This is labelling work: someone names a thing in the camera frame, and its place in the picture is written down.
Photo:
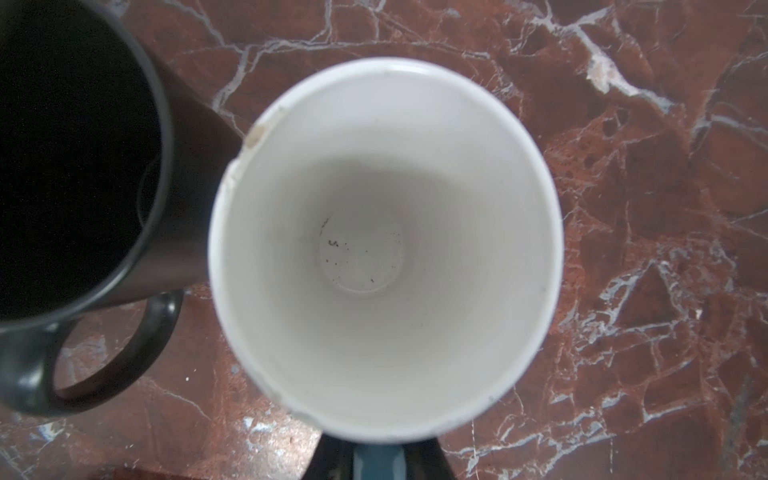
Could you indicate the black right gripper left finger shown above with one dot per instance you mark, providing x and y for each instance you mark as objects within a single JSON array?
[{"x": 332, "y": 460}]

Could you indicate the blue polka dot mug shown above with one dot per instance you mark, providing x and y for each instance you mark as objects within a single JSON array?
[{"x": 386, "y": 254}]

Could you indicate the black mug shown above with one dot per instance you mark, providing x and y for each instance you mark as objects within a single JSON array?
[{"x": 109, "y": 169}]

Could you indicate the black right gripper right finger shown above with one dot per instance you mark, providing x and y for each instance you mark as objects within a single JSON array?
[{"x": 425, "y": 460}]

